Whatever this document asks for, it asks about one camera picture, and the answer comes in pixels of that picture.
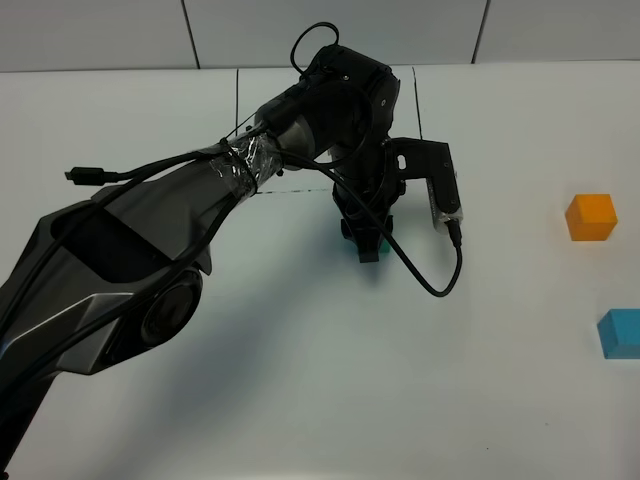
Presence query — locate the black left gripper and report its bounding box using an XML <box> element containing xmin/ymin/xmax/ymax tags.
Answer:
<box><xmin>333</xmin><ymin>149</ymin><xmax>404</xmax><ymax>263</ymax></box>

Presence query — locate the green cube block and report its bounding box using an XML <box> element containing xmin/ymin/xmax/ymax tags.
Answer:
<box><xmin>341</xmin><ymin>236</ymin><xmax>392</xmax><ymax>255</ymax></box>

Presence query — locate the orange cube block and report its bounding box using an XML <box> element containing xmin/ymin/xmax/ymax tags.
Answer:
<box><xmin>565</xmin><ymin>193</ymin><xmax>618</xmax><ymax>242</ymax></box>

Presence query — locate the blue cube block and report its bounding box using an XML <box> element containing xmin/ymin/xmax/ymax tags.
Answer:
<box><xmin>597</xmin><ymin>309</ymin><xmax>640</xmax><ymax>360</ymax></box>

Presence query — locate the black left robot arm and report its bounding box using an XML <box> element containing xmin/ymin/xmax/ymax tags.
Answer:
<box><xmin>1</xmin><ymin>44</ymin><xmax>400</xmax><ymax>463</ymax></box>

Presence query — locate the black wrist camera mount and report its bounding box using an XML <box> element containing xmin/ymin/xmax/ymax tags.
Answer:
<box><xmin>383</xmin><ymin>137</ymin><xmax>463</xmax><ymax>238</ymax></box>

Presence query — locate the black camera cable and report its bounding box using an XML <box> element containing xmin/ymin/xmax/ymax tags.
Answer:
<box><xmin>62</xmin><ymin>21</ymin><xmax>466</xmax><ymax>299</ymax></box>

